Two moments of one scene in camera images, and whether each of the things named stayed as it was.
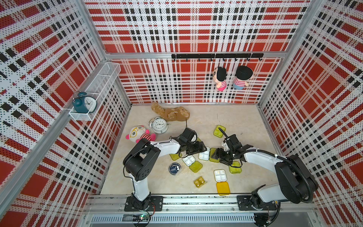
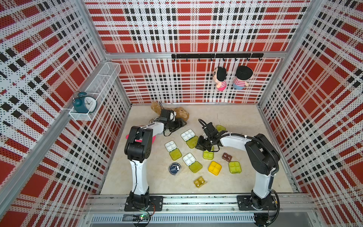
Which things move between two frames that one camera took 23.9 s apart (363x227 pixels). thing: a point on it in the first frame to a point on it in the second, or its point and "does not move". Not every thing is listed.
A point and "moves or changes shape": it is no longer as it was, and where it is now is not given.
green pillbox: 211,151 moves or changes shape
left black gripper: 197,150 to 178,126
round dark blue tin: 174,168 does not move
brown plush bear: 179,114 does not move
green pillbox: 234,170 does not move
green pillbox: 217,132 does not move
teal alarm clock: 83,103 does not move
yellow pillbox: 222,185 to 214,168
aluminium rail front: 102,204 does not move
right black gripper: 219,153 to 200,145
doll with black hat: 243,74 does not move
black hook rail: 218,56 does not move
